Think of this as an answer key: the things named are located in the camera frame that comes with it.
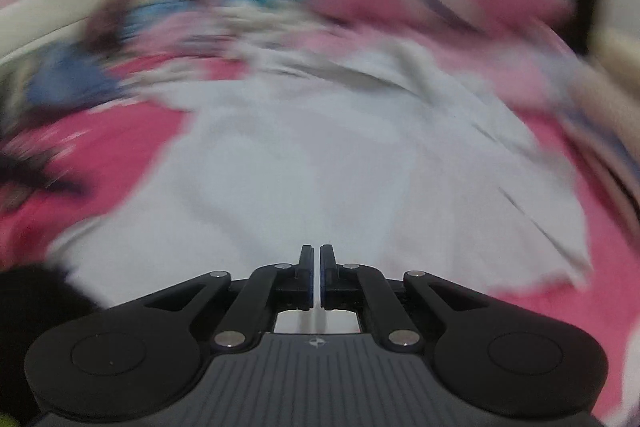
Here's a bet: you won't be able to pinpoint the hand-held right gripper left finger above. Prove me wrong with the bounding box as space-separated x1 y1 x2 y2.
115 245 315 352

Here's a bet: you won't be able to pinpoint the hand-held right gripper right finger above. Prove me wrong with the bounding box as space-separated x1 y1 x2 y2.
320 245 521 352

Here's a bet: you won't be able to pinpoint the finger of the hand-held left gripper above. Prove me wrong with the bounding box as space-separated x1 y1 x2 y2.
0 154 86 196

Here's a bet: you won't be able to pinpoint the white button shirt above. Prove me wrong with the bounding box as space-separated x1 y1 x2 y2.
45 42 596 308

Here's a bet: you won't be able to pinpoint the pink floral bed blanket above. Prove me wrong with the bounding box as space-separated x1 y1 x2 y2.
0 52 640 427

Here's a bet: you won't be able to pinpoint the blue denim jeans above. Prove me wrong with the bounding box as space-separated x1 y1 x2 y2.
25 42 121 108

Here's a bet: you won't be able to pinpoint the pink and cream headboard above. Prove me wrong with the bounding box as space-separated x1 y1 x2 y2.
0 0 186 62

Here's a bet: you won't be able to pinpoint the brown garment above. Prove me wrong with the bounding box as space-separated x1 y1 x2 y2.
85 0 216 48

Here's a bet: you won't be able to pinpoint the light blue patterned cloth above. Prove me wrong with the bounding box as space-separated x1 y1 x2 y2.
120 2 201 38

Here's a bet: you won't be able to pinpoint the beige folded garment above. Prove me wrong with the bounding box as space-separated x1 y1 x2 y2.
565 27 640 158

